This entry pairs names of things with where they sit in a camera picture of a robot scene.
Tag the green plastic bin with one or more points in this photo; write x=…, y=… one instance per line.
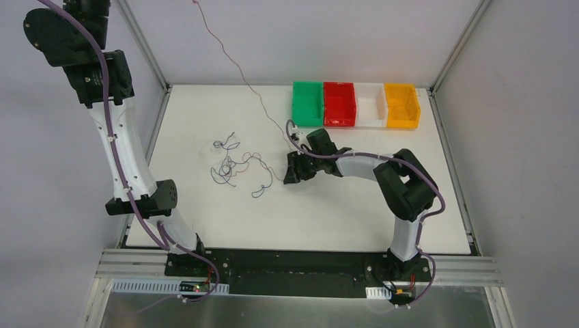
x=308, y=103

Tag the yellow plastic bin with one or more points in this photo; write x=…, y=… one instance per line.
x=404, y=111

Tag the left white cable duct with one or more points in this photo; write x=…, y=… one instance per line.
x=161, y=286

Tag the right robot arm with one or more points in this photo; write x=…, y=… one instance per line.
x=409, y=191

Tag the white plastic bin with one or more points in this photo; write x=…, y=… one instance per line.
x=372, y=108

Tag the aluminium front frame rail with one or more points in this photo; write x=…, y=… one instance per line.
x=450, y=270

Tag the white cable duct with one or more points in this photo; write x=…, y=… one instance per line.
x=161, y=286
x=378, y=293

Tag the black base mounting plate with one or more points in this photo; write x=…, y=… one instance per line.
x=347, y=275

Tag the right white cable duct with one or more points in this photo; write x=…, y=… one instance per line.
x=378, y=293

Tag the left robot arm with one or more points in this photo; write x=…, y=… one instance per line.
x=73, y=37

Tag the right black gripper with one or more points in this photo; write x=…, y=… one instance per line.
x=301, y=163

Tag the red plastic bin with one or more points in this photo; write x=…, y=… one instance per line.
x=339, y=104

